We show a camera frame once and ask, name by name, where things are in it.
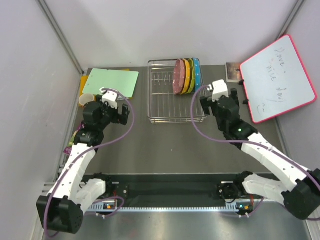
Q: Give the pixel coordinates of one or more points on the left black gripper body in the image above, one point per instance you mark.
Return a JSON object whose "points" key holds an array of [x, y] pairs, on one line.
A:
{"points": [[116, 118]]}

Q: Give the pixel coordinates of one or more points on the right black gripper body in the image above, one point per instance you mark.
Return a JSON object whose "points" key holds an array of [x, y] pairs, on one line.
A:
{"points": [[206, 103]]}

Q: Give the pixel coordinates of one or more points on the green polka dot plate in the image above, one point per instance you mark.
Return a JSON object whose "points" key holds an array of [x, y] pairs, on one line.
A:
{"points": [[192, 76]]}

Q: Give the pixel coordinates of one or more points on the orange polka dot plate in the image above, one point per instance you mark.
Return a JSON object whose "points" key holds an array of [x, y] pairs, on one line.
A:
{"points": [[187, 76]]}

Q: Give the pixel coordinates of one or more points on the blue polka dot plate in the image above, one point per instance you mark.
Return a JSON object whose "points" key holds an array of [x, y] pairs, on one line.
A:
{"points": [[197, 70]]}

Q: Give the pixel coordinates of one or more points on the pink polka dot plate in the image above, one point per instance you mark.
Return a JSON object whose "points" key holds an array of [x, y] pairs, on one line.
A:
{"points": [[178, 76]]}

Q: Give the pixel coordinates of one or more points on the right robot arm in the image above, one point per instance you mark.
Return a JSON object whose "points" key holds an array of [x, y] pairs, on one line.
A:
{"points": [[297, 188]]}

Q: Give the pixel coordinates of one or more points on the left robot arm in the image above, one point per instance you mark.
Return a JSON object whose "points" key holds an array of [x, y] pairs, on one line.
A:
{"points": [[64, 207]]}

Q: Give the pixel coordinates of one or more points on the orange mug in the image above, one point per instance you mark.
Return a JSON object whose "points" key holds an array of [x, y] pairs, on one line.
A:
{"points": [[86, 98]]}

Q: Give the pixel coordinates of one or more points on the light green cutting board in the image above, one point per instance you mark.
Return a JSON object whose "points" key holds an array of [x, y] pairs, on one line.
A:
{"points": [[110, 80]]}

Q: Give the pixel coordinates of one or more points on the yellow cutting board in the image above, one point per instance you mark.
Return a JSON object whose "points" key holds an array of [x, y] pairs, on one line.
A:
{"points": [[83, 82]]}

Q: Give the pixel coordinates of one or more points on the treehouse paperback book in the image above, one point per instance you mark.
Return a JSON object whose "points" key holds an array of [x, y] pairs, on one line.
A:
{"points": [[68, 149]]}

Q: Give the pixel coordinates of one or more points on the pink framed whiteboard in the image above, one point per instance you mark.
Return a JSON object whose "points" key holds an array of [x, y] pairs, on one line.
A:
{"points": [[276, 81]]}

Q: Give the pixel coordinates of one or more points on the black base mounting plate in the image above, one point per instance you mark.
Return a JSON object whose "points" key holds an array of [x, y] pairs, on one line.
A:
{"points": [[171, 190]]}

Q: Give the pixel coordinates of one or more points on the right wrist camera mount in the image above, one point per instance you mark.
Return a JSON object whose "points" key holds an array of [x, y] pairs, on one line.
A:
{"points": [[218, 89]]}

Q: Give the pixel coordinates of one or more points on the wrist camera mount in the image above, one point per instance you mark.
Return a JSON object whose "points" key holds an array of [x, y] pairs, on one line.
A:
{"points": [[109, 97], [218, 89]]}

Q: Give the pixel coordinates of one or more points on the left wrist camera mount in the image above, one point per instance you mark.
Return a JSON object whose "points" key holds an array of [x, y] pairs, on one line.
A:
{"points": [[109, 97]]}

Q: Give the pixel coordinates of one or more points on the metal wire dish rack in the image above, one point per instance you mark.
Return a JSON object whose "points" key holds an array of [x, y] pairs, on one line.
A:
{"points": [[163, 106]]}

